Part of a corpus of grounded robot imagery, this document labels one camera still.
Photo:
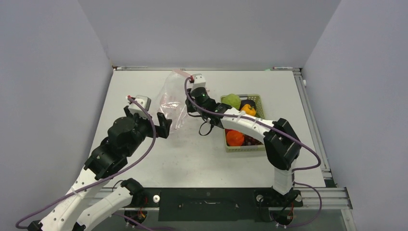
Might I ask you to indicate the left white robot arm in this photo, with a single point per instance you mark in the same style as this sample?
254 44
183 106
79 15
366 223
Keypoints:
109 159

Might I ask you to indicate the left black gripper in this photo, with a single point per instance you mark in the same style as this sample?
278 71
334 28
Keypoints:
162 130

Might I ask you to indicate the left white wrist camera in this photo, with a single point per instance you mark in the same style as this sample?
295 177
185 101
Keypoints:
139 105

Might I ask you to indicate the orange tangerine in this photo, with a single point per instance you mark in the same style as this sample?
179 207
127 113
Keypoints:
234 138

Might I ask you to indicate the purple eggplant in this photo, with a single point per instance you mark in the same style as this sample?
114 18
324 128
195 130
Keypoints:
249 102

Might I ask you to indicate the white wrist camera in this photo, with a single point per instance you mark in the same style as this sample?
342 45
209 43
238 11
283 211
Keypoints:
139 105
197 81

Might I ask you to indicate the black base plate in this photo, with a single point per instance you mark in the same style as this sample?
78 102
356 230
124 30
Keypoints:
213 204

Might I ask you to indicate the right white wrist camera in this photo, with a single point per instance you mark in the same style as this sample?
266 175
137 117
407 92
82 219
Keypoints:
197 81

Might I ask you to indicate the green cabbage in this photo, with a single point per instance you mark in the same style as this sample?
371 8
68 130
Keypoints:
233 100

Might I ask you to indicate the orange bell pepper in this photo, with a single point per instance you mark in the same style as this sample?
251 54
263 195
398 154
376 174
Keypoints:
249 110

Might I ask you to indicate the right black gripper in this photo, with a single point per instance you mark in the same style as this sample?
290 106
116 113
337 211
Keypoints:
189 109

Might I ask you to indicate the clear zip top bag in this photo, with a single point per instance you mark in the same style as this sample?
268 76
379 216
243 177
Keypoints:
171 100

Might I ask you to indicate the beige plastic basket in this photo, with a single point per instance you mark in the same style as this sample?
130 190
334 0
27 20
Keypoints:
259 114

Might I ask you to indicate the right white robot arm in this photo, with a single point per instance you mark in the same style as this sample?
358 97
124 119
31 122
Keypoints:
281 151

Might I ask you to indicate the dark red grape bunch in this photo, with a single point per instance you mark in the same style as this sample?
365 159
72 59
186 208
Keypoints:
250 141

